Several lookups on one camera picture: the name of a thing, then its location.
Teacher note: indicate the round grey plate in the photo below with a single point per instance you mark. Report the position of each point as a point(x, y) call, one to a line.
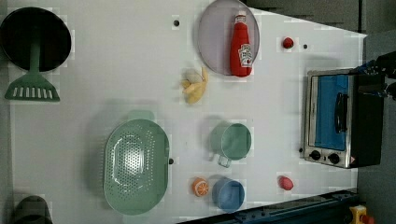
point(215, 32)

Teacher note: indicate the silver black toaster oven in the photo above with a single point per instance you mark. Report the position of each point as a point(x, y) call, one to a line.
point(343, 121)

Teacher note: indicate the green perforated colander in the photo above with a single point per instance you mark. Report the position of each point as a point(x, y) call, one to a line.
point(136, 164)

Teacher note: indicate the red plush ketchup bottle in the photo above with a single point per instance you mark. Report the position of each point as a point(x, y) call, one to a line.
point(241, 57)

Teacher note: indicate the black round pan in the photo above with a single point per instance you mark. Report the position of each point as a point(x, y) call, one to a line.
point(16, 37)

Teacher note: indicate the blue cup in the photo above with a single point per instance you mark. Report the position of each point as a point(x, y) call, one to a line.
point(228, 195)

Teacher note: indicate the green mug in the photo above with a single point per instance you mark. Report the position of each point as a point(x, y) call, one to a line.
point(231, 141)

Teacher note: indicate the dark blue table rail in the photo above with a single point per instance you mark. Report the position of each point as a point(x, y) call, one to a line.
point(329, 208)

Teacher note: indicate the red plush strawberry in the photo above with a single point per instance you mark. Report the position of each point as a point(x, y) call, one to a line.
point(287, 43)

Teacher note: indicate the red plush tomato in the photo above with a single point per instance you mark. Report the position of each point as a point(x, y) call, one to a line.
point(285, 183)

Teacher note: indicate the peeled plush banana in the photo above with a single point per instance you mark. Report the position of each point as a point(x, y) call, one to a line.
point(194, 85)

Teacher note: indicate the dark grey cylinder object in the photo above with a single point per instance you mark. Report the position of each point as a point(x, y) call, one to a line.
point(32, 210)

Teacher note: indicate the plush orange slice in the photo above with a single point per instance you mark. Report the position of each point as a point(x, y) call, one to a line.
point(200, 187)

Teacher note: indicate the green slotted spatula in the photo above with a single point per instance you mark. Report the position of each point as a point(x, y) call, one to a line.
point(32, 86)

